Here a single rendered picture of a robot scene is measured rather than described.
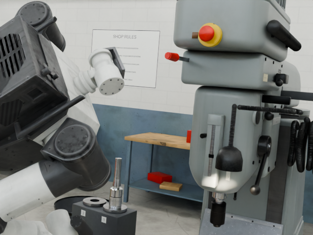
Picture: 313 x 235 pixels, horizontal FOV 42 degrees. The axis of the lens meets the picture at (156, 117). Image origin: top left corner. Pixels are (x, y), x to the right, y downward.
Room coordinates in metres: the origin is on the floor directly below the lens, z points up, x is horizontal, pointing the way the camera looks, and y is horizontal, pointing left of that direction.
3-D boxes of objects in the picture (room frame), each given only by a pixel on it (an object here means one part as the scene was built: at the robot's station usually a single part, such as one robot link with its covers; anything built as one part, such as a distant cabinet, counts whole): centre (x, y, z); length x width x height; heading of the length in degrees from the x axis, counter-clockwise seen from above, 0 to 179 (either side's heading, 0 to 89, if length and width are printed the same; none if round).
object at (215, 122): (1.18, -0.17, 1.45); 0.04 x 0.04 x 0.21; 64
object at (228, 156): (1.08, -0.20, 1.44); 0.07 x 0.07 x 0.06
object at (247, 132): (1.28, -0.22, 1.47); 0.21 x 0.19 x 0.32; 64
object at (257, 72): (1.31, -0.24, 1.68); 0.34 x 0.24 x 0.10; 154
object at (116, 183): (1.47, 0.13, 1.28); 0.03 x 0.03 x 0.11
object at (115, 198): (1.47, 0.13, 1.19); 0.05 x 0.05 x 0.06
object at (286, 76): (1.27, -0.37, 1.66); 0.12 x 0.04 x 0.04; 154
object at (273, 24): (1.24, -0.37, 1.79); 0.45 x 0.04 x 0.04; 154
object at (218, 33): (1.07, -0.12, 1.76); 0.06 x 0.02 x 0.06; 64
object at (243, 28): (1.29, -0.23, 1.81); 0.47 x 0.26 x 0.16; 154
